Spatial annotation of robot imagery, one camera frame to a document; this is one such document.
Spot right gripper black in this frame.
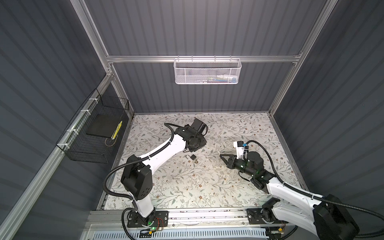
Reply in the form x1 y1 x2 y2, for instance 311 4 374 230
220 153 255 178

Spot small black padlock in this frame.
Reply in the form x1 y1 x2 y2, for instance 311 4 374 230
187 155 197 161

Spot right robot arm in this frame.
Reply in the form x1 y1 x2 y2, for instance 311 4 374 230
220 152 360 240

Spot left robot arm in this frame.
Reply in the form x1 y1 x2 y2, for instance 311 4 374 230
121 119 208 219

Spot floral table mat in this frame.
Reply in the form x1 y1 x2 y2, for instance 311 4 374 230
121 113 300 209

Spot items in white basket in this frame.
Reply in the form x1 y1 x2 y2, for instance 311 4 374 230
197 75 238 84

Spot white vented panel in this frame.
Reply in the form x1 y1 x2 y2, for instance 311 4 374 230
91 227 269 240

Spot yellow tool in basket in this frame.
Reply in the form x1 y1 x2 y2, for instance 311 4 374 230
111 121 123 140

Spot black box in basket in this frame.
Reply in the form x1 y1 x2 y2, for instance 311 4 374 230
86 114 122 139

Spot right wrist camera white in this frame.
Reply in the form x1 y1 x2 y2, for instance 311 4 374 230
234 141 249 160

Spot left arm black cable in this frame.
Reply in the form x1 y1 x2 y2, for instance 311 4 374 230
102 122 181 200

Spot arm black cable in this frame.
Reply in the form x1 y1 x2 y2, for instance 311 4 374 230
245 140 384 238
102 122 181 200

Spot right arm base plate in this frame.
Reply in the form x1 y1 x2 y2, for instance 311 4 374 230
246 208 286 225

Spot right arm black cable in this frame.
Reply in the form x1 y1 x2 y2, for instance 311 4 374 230
245 140 384 238

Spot white wire mesh basket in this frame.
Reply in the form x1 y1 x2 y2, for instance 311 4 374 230
173 57 242 85

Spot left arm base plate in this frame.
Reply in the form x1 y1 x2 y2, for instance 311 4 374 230
127 210 169 228

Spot black wire basket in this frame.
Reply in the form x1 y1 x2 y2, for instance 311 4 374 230
57 90 130 164

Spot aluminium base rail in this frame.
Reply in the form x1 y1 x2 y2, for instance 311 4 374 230
85 202 316 232

